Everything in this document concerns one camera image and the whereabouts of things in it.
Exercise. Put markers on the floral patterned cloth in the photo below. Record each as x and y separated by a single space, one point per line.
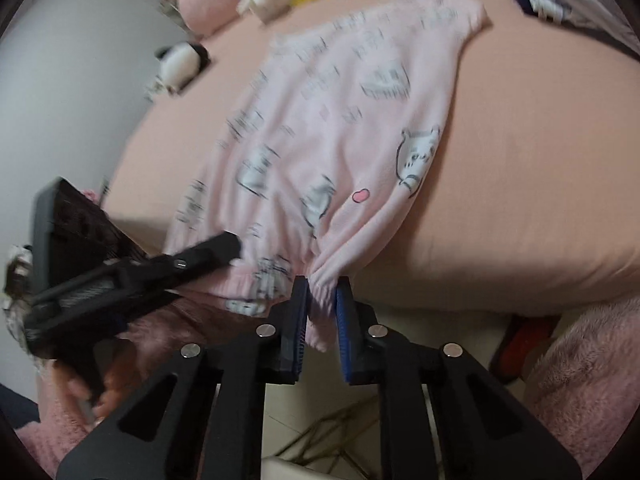
17 265

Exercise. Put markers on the dark blue cloth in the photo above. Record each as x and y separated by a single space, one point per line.
17 405

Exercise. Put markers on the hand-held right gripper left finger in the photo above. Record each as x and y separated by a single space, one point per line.
300 320

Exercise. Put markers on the person's left hand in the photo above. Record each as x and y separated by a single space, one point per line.
72 385

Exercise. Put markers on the red object under bed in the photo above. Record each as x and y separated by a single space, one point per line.
525 350

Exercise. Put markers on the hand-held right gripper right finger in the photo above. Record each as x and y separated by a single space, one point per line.
345 330

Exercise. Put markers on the pink sheeted bed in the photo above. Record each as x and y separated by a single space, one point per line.
525 160

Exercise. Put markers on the pink cartoon print pants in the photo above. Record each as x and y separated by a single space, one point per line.
350 135

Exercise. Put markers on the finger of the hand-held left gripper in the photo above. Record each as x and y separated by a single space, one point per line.
210 252

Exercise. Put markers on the panda plush toy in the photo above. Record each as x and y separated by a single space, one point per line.
180 62

